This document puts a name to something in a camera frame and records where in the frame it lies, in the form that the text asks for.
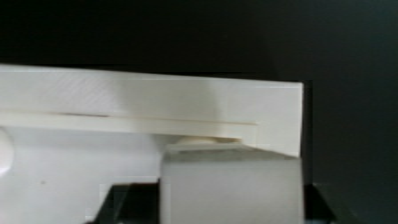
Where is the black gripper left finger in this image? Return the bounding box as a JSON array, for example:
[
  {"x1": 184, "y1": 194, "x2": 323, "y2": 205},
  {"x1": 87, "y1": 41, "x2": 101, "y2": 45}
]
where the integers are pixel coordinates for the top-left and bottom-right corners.
[{"x1": 85, "y1": 182, "x2": 160, "y2": 224}]

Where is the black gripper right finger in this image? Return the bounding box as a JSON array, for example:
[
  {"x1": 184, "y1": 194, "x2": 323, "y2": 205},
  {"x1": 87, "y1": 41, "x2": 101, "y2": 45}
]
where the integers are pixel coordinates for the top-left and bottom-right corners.
[{"x1": 304, "y1": 183, "x2": 355, "y2": 224}]

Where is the white table leg with tag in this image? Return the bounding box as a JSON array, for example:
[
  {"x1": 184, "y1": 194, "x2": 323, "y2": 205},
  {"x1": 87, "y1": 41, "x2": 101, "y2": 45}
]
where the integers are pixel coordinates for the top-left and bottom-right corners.
[{"x1": 160, "y1": 137, "x2": 304, "y2": 224}]

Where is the white square tabletop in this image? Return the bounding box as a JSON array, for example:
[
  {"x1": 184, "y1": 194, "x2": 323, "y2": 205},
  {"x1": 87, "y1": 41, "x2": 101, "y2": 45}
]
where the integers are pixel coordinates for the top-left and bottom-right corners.
[{"x1": 0, "y1": 128, "x2": 181, "y2": 224}]

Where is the white fixture wall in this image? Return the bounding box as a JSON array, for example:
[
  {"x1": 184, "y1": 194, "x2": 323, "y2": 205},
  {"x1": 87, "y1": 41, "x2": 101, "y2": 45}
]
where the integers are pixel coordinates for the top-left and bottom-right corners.
[{"x1": 0, "y1": 64, "x2": 304, "y2": 156}]

